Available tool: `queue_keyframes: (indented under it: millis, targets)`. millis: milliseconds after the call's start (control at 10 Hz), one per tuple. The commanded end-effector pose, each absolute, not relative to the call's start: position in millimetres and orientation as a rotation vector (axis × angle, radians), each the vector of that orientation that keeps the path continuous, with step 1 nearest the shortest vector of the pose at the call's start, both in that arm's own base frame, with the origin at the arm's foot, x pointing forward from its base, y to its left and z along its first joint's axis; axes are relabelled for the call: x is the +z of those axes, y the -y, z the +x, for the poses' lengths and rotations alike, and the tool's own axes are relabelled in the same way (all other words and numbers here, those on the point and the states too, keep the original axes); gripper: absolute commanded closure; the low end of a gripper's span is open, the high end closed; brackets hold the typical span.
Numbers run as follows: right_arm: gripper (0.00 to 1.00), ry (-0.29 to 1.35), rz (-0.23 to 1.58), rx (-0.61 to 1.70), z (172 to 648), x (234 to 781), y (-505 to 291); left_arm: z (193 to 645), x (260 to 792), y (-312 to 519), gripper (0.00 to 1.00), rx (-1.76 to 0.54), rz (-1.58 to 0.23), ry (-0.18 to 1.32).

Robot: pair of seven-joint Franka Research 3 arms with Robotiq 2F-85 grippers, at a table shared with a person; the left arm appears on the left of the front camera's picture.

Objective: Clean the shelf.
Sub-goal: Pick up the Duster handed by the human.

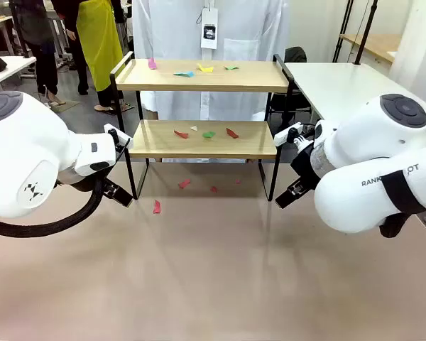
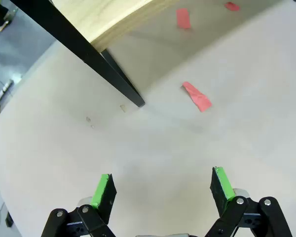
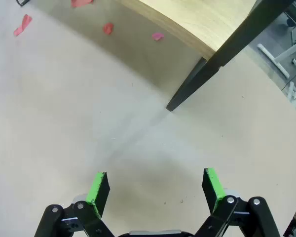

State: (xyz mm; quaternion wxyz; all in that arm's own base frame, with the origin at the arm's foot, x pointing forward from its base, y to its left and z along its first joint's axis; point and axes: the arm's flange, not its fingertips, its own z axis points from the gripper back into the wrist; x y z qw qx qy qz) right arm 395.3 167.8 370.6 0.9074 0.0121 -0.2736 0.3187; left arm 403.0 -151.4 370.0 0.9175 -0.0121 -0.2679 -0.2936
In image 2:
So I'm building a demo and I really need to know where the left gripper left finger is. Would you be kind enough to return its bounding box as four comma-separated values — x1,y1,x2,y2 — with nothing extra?
41,173,117,237

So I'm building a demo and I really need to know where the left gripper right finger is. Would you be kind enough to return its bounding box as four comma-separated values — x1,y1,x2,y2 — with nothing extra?
204,166,293,237

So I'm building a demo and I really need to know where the long creased red paper scrap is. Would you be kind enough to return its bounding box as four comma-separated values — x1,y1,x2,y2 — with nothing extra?
181,81,213,113

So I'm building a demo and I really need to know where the silver metal floor foot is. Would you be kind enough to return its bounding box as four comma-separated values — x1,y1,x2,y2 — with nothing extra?
0,79,22,103

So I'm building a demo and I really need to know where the rectangular red paper scrap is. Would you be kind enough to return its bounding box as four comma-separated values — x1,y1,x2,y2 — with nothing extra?
176,7,192,30

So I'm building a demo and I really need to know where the small red paper scrap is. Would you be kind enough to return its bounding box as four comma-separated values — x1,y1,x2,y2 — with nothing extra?
223,1,241,12

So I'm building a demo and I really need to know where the black frame wooden two-tier shelf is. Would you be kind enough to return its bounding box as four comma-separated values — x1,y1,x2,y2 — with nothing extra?
11,0,173,108

